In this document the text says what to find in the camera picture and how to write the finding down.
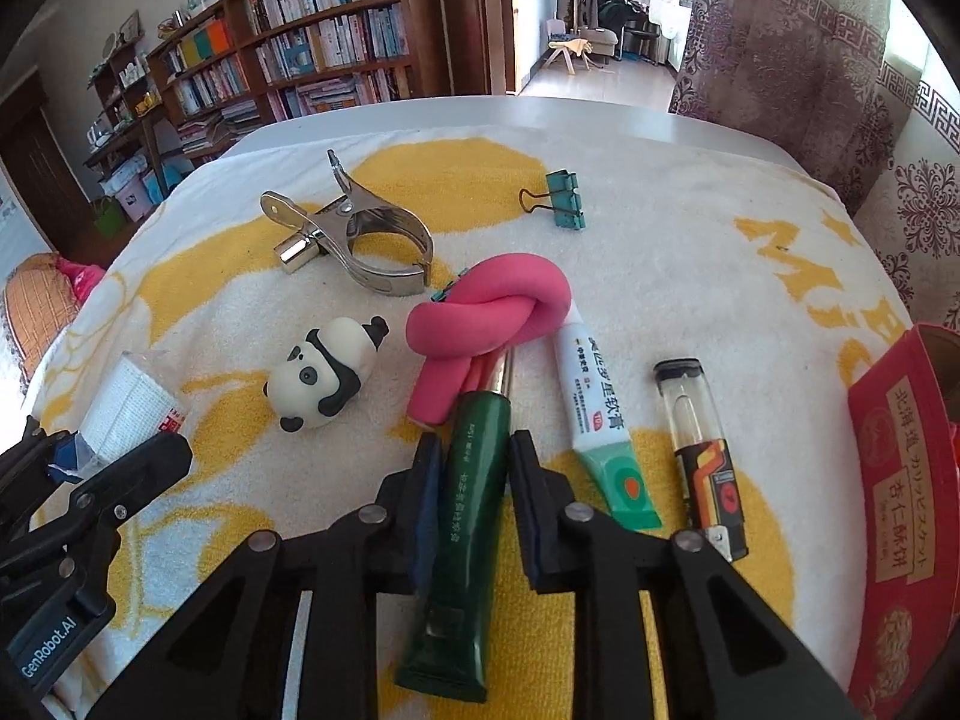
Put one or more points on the dark wooden door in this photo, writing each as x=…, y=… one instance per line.
x=34, y=165

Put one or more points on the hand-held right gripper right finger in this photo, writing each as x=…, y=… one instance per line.
x=529, y=517

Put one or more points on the black bag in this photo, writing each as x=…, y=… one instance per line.
x=622, y=22

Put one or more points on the pink bin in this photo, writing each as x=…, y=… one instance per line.
x=131, y=201

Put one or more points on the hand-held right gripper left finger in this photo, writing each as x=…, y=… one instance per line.
x=427, y=517

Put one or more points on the large wooden bookshelf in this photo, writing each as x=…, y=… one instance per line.
x=322, y=37

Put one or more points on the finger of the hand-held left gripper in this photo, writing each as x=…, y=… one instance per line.
x=142, y=469
x=64, y=459

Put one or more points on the pink bedding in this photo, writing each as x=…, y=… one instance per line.
x=79, y=274

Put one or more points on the wooden stool with yellow cloth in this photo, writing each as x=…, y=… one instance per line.
x=568, y=51

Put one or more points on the patterned brown curtain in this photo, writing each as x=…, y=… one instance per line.
x=772, y=52

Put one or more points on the orange checked pillow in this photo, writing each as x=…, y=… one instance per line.
x=37, y=307

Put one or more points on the pink foam curler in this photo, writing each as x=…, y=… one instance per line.
x=480, y=315

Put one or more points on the white ointment tube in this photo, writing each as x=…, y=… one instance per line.
x=600, y=420

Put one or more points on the clear black lighter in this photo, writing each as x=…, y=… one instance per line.
x=701, y=457

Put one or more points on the green binder clip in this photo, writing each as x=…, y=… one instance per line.
x=448, y=291
x=564, y=199

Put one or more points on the dark green tube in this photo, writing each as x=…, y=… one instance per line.
x=465, y=540

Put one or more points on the silver metal clamp clip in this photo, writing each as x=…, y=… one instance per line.
x=375, y=229

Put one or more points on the grey armchair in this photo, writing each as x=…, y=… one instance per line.
x=602, y=43

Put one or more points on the green bag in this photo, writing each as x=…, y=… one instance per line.
x=110, y=217

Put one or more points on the red cardboard box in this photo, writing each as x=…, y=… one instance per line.
x=900, y=510

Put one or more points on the brown wooden door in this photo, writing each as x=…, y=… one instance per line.
x=480, y=15

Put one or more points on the small wooden shelf unit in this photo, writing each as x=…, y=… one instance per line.
x=127, y=112

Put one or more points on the panda toy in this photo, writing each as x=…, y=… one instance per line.
x=322, y=367

